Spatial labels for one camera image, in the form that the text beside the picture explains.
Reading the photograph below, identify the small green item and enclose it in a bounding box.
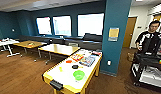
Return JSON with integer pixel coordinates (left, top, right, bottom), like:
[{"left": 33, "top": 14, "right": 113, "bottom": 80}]
[{"left": 72, "top": 69, "right": 86, "bottom": 82}]

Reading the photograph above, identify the yellow wooden gaming table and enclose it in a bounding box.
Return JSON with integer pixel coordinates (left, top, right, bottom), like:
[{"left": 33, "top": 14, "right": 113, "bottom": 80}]
[{"left": 42, "top": 48, "right": 104, "bottom": 94}]

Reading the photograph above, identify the red yellow game box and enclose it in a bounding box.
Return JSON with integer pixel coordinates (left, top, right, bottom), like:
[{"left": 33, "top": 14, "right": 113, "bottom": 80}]
[{"left": 71, "top": 52, "right": 86, "bottom": 63}]

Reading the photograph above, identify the dark grey bench sofa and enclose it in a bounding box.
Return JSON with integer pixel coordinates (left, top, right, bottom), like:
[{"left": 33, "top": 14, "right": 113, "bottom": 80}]
[{"left": 14, "top": 32, "right": 104, "bottom": 52}]

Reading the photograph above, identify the flat red item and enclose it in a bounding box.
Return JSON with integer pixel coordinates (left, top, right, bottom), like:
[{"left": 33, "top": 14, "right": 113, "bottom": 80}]
[{"left": 91, "top": 51, "right": 102, "bottom": 57}]

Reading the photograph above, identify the flat orange disc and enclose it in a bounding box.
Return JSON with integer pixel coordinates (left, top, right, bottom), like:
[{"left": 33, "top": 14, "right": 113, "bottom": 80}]
[{"left": 65, "top": 59, "right": 73, "bottom": 64}]

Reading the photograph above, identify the bright office window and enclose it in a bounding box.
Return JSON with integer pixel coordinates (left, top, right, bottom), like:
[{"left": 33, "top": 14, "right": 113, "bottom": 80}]
[
  {"left": 77, "top": 13, "right": 105, "bottom": 37},
  {"left": 52, "top": 15, "right": 72, "bottom": 37},
  {"left": 35, "top": 17, "right": 53, "bottom": 35}
]

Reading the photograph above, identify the small yellow item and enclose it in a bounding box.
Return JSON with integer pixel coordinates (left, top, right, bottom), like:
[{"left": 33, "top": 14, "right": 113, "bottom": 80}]
[{"left": 58, "top": 66, "right": 64, "bottom": 73}]

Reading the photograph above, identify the yellow wooden office table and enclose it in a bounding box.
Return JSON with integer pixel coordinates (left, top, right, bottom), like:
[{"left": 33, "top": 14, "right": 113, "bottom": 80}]
[{"left": 12, "top": 39, "right": 48, "bottom": 58}]

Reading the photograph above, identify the brown wooden door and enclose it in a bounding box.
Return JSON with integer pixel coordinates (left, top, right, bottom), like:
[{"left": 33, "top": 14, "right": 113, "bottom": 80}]
[{"left": 122, "top": 17, "right": 138, "bottom": 49}]

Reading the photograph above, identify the person in dark top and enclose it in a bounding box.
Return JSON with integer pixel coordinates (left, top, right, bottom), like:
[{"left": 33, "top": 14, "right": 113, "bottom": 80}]
[{"left": 134, "top": 19, "right": 161, "bottom": 56}]

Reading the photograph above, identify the white office table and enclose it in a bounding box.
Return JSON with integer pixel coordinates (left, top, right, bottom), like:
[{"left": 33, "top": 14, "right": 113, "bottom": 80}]
[{"left": 0, "top": 38, "right": 20, "bottom": 58}]

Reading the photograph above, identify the white wall outlet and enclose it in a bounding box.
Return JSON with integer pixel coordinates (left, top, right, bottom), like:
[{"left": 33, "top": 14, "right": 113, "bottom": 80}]
[{"left": 106, "top": 59, "right": 112, "bottom": 66}]

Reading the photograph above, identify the yellow wall sign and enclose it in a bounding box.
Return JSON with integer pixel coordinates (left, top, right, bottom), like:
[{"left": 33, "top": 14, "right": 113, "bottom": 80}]
[{"left": 108, "top": 27, "right": 120, "bottom": 42}]

